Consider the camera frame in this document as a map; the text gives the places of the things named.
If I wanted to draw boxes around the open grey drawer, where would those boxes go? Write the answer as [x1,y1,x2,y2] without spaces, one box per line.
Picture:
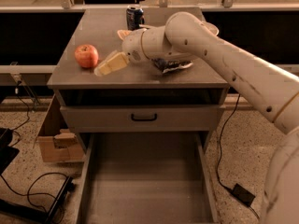
[74,132,220,224]

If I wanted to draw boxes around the black power adapter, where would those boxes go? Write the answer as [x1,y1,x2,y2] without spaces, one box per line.
[231,184,255,207]

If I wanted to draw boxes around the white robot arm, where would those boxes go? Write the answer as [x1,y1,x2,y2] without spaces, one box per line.
[118,12,299,224]

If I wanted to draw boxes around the cardboard box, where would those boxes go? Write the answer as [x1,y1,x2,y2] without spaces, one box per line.
[37,97,85,162]

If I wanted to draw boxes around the black cable on left floor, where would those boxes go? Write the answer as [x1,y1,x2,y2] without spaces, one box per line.
[0,171,73,224]

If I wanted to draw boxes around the grey drawer cabinet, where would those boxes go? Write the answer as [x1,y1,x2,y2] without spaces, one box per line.
[48,7,228,148]

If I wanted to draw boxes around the closed drawer with black handle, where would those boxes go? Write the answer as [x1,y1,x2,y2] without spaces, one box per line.
[60,105,224,133]

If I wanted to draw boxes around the black stand left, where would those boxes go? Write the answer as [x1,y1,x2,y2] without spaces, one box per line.
[0,128,20,174]

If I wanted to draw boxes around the blue chip bag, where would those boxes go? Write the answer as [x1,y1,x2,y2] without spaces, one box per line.
[151,59,193,74]

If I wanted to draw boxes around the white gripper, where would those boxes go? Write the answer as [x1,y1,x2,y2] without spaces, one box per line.
[93,29,148,77]

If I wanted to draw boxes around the blue soda can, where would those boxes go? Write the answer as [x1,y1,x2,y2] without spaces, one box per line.
[126,5,144,31]

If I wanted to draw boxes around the red apple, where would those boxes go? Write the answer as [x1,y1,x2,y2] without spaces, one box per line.
[74,44,99,68]

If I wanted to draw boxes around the white bowl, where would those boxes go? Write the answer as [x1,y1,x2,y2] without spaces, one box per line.
[203,21,219,35]

